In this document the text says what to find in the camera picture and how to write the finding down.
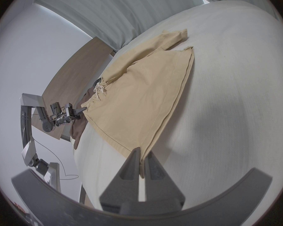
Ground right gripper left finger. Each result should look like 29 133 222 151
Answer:
99 147 142 213

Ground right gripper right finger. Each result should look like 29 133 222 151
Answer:
144 151 186 208

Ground tan drawstring shorts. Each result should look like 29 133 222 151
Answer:
81 28 195 179

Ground bed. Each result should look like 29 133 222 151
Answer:
41 0 283 211

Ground dark brown garment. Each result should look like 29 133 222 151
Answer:
71 79 102 151

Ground black cable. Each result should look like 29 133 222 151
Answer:
33 140 79 181

